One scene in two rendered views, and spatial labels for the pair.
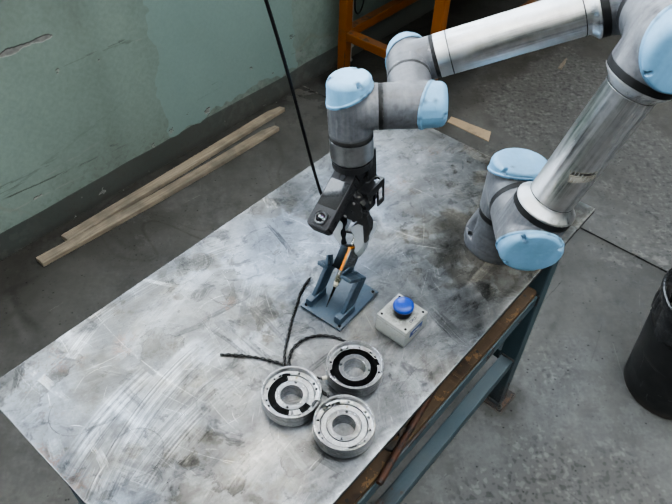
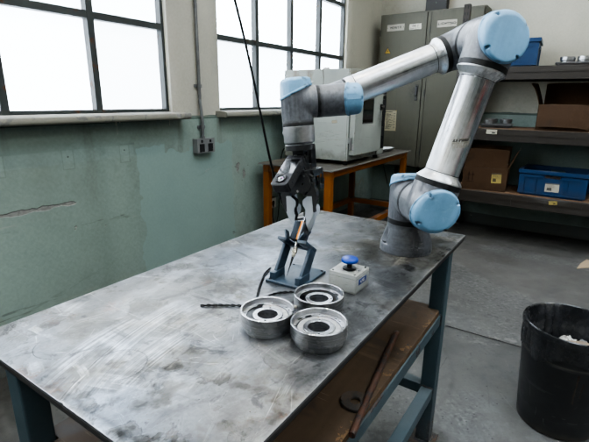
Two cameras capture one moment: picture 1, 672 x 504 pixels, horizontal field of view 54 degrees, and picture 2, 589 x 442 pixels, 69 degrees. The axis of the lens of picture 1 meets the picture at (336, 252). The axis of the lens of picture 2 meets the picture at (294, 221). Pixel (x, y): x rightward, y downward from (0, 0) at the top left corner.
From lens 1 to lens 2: 0.62 m
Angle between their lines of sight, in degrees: 30
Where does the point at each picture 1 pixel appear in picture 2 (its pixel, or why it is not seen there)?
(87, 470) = (66, 379)
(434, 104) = (354, 89)
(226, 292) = (203, 278)
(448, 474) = not seen: outside the picture
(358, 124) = (304, 105)
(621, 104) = (474, 81)
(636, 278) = (499, 351)
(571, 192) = (456, 156)
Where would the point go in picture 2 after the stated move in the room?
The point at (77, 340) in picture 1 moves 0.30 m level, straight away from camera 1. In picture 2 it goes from (71, 306) to (45, 264)
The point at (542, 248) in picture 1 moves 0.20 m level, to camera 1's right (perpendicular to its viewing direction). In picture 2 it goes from (445, 204) to (523, 203)
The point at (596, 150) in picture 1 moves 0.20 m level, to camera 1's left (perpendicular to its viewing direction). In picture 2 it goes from (465, 118) to (383, 118)
